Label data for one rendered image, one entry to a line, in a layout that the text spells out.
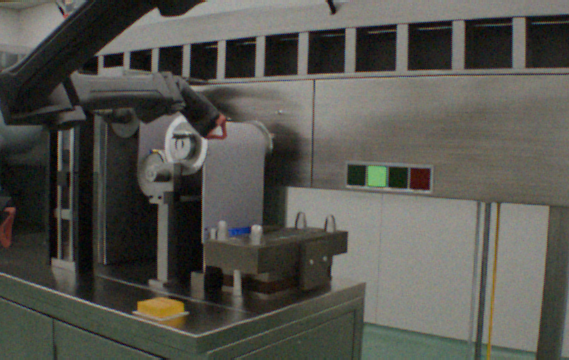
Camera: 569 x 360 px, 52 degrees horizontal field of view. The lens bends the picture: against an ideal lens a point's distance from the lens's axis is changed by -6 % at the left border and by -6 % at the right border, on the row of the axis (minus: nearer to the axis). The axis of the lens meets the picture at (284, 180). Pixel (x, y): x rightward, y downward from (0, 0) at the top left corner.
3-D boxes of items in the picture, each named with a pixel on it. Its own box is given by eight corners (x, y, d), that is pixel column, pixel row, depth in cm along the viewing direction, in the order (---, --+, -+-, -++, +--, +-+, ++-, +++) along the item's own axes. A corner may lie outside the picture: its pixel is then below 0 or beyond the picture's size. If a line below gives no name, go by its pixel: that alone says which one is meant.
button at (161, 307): (137, 312, 125) (137, 301, 125) (161, 307, 131) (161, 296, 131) (160, 319, 121) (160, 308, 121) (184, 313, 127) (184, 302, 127)
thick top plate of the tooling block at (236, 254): (203, 264, 145) (204, 239, 145) (299, 246, 177) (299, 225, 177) (257, 274, 136) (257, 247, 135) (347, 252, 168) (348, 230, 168)
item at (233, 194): (201, 243, 150) (203, 167, 149) (260, 234, 169) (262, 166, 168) (203, 243, 150) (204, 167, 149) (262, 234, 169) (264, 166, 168)
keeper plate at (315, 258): (298, 288, 149) (300, 244, 149) (320, 282, 158) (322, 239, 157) (307, 290, 148) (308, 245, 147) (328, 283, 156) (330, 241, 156)
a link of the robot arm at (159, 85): (65, 118, 86) (38, 53, 86) (38, 135, 88) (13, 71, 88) (191, 108, 127) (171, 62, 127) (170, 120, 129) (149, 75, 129)
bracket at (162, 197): (147, 284, 152) (148, 162, 150) (165, 281, 157) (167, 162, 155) (161, 288, 149) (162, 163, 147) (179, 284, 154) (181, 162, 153)
